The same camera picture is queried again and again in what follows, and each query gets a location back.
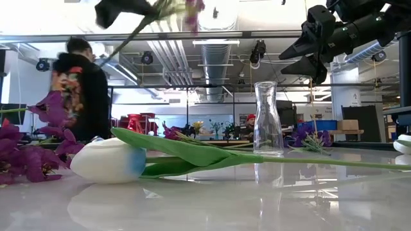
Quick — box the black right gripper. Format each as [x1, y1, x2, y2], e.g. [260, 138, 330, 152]
[278, 4, 337, 85]

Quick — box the violet artificial flower bunch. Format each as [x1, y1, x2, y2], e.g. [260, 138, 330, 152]
[287, 123, 333, 157]

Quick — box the clear glass vase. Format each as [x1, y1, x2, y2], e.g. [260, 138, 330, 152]
[252, 80, 285, 157]

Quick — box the magenta artificial flower bunch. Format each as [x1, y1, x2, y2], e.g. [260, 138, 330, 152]
[0, 90, 86, 187]
[99, 0, 206, 67]
[162, 121, 254, 151]

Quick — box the white artificial tulip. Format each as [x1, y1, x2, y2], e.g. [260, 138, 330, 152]
[392, 133, 411, 155]
[69, 127, 411, 185]

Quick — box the grey overhead rig beam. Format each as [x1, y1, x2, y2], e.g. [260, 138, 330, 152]
[0, 30, 304, 43]

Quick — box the black background monitor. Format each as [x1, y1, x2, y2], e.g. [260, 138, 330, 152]
[275, 99, 298, 128]

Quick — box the blue storage bin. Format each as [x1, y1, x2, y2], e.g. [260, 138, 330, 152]
[297, 119, 338, 132]

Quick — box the cardboard box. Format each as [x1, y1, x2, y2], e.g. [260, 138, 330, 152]
[337, 119, 360, 131]

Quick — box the person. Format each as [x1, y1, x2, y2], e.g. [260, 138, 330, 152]
[49, 37, 112, 144]
[242, 114, 258, 137]

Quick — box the wooden shelf board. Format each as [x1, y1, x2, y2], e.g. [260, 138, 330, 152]
[327, 129, 365, 135]

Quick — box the black standing board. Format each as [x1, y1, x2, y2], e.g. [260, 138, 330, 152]
[340, 105, 387, 142]

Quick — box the red tool cart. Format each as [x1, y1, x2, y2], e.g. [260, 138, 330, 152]
[118, 112, 160, 135]

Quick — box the yellow background flower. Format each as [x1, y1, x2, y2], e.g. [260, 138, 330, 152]
[191, 120, 205, 135]

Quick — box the dark flat monitor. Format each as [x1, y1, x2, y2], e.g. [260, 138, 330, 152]
[0, 103, 28, 126]

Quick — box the white glossy table sheet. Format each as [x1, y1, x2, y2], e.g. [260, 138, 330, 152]
[0, 142, 411, 231]

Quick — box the silver ventilation duct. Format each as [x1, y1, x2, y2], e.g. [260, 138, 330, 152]
[200, 43, 232, 103]

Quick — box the black vertical rig post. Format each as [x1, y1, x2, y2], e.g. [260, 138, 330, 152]
[397, 30, 411, 108]

